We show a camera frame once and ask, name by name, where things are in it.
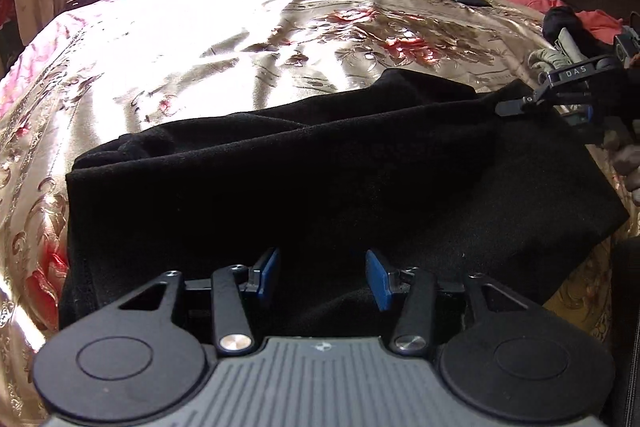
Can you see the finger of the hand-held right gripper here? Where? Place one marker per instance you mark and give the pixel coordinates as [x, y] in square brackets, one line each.
[582, 116]
[515, 106]

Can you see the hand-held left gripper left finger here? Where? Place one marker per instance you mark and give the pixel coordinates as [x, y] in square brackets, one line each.
[269, 272]

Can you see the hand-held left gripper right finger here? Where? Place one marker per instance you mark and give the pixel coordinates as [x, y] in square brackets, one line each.
[378, 279]

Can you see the black pants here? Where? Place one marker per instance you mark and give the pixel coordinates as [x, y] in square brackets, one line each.
[325, 187]

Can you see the person's right hand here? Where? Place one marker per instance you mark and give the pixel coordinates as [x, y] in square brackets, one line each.
[627, 162]

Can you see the grey bundled cloth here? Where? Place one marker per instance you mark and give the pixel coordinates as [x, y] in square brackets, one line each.
[545, 62]

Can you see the pink garment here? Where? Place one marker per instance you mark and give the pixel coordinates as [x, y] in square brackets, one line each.
[595, 19]

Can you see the dark cloth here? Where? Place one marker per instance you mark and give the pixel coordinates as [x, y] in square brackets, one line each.
[627, 332]

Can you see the floral satin bedspread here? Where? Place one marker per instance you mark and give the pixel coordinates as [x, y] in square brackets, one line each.
[225, 52]

